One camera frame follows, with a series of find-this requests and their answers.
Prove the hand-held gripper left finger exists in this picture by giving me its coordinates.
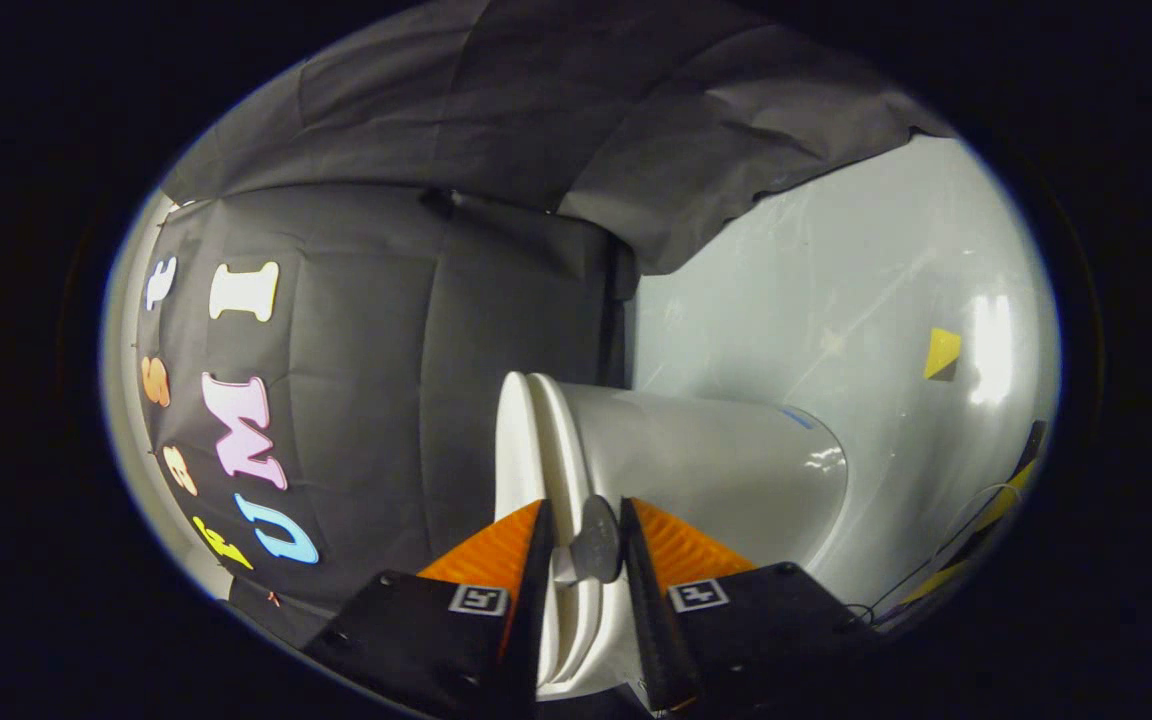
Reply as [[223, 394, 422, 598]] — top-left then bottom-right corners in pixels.
[[301, 499, 557, 720]]

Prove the white toilet lid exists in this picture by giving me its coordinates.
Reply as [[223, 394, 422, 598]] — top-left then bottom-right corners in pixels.
[[494, 372, 625, 699]]

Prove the yellow black striped tape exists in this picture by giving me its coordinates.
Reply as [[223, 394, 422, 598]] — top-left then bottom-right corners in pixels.
[[901, 420, 1049, 607]]

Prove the yellow triangular floor sticker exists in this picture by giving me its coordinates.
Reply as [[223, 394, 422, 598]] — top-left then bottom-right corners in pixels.
[[924, 328, 963, 382]]

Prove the white toilet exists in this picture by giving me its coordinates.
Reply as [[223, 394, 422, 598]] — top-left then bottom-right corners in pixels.
[[528, 372, 849, 701]]

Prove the black backdrop cloth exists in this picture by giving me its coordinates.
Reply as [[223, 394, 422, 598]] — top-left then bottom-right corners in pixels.
[[136, 0, 957, 651]]

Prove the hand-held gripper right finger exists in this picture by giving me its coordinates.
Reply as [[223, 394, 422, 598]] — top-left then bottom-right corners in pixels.
[[618, 496, 885, 715]]

